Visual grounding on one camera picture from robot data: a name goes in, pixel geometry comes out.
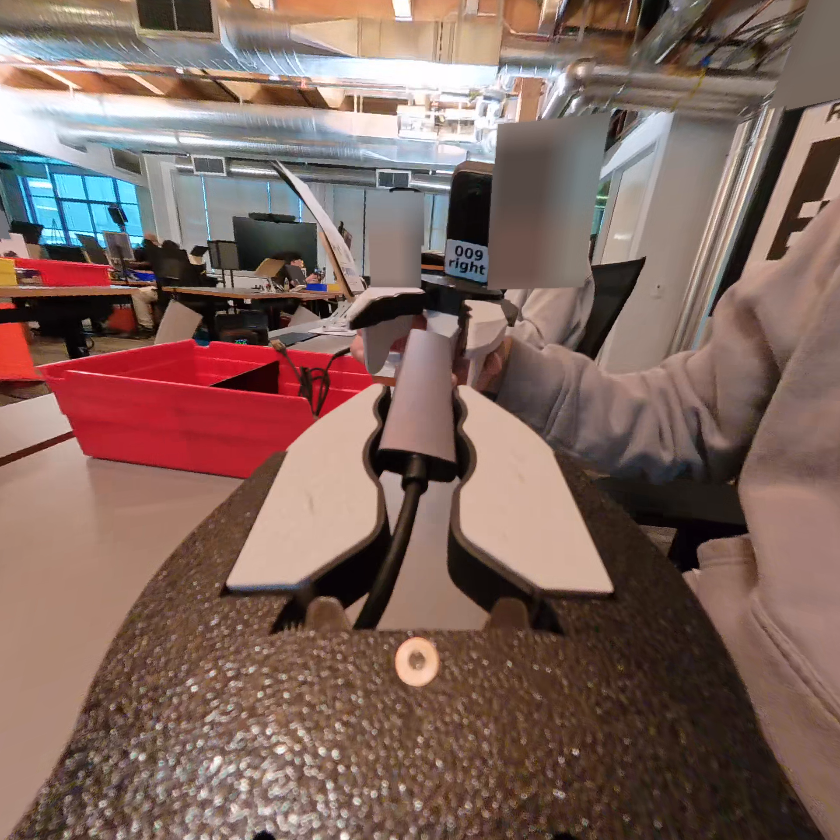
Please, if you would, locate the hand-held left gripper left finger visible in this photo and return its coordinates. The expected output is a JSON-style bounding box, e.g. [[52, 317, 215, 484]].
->
[[225, 384, 392, 593]]

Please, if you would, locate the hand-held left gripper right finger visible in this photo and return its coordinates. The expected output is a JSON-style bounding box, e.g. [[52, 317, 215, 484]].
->
[[448, 386, 617, 598]]

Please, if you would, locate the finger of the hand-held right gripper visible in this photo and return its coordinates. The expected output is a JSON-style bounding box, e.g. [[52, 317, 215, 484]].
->
[[451, 301, 508, 370], [358, 323, 412, 377]]

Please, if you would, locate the grey usb hub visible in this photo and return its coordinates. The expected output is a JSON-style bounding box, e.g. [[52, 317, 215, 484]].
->
[[378, 329, 462, 481]]

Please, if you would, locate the black braided cable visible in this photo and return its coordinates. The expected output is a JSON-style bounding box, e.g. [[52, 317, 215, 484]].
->
[[268, 336, 357, 419]]

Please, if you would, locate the black hub cable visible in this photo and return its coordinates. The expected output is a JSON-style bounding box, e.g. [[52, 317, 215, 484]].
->
[[353, 453, 432, 632]]

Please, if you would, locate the red plastic bin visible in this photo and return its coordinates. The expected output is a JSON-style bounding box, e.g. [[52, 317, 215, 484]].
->
[[38, 339, 396, 480]]

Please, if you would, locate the grey desk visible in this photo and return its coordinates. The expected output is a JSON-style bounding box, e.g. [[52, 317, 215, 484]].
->
[[0, 328, 408, 821]]

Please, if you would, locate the person's right hand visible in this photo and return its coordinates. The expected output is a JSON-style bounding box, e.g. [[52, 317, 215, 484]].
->
[[471, 338, 515, 396]]

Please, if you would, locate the document stand with sheets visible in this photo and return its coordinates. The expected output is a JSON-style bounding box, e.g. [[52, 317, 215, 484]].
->
[[271, 159, 370, 330]]

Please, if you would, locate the black monitor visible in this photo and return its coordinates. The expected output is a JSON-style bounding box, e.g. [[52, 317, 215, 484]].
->
[[231, 215, 319, 271]]

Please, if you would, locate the person's grey sweatshirt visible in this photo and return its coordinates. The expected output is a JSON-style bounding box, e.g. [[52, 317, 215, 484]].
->
[[681, 197, 840, 840]]

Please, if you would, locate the orange traffic cone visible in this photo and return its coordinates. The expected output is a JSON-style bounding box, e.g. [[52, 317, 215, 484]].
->
[[0, 301, 42, 383]]

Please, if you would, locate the red storage bin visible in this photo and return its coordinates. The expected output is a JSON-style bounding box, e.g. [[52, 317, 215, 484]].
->
[[0, 256, 114, 289]]

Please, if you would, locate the black and white marker poster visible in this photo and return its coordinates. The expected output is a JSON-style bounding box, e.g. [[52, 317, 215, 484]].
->
[[763, 100, 840, 265]]

